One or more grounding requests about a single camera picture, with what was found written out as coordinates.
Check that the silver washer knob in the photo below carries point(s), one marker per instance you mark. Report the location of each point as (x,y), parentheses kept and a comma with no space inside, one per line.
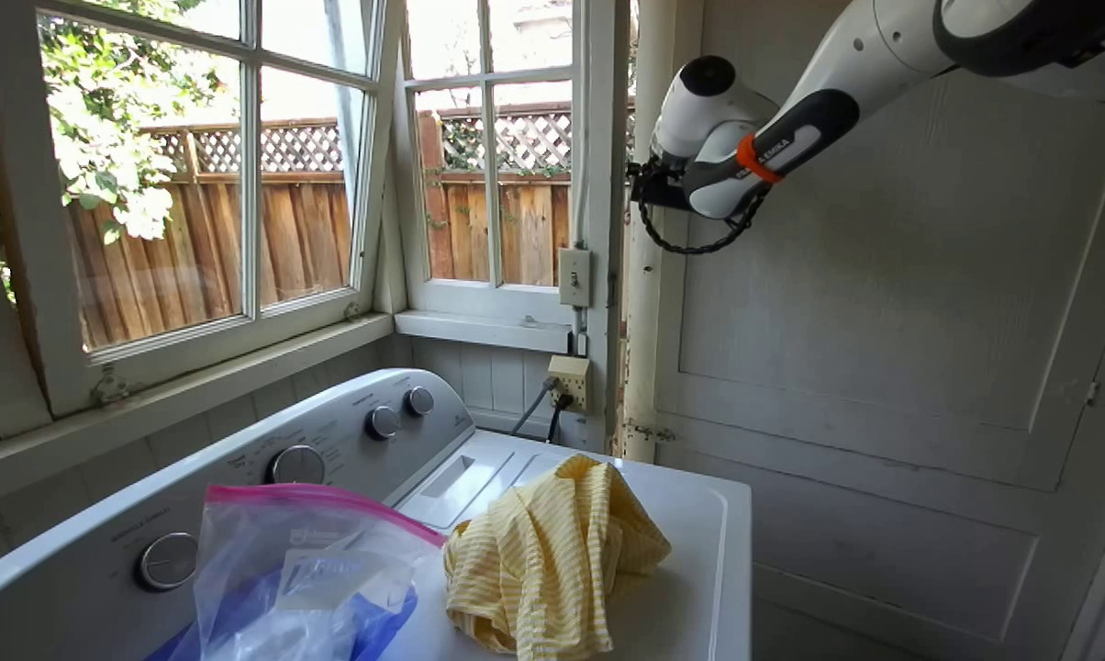
(296,463)
(418,401)
(384,420)
(165,560)

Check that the clear pink-topped zip bag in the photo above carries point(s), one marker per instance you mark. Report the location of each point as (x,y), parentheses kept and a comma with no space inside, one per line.
(296,565)

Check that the large white window frame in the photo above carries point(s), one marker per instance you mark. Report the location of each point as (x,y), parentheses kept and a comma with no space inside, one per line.
(249,187)

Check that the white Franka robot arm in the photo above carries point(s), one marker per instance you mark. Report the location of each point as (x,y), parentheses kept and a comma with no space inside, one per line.
(868,57)

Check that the blue plastic bag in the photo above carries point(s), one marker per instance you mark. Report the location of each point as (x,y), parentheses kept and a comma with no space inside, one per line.
(380,620)

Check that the white wall switch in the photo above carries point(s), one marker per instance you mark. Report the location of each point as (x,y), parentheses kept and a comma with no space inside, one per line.
(576,277)

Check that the green leafy tree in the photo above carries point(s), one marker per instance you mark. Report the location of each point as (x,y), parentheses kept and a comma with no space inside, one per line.
(98,133)

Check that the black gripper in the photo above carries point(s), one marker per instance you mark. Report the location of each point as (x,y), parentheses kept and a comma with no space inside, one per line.
(654,187)

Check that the yellow towel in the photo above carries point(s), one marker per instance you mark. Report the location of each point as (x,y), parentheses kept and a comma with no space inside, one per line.
(536,565)

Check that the narrow white window frame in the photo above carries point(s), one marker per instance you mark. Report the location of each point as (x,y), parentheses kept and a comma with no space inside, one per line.
(489,305)

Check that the white wall outlet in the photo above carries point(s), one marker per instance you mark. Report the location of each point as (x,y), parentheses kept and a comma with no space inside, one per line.
(570,385)

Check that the wooden fence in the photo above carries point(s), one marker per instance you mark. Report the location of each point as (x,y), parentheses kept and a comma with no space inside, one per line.
(296,232)

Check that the white wooden door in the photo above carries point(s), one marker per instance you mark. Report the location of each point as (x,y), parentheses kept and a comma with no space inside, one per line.
(892,407)

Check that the white washing machine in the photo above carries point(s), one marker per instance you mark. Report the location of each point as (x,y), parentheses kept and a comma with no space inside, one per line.
(697,537)

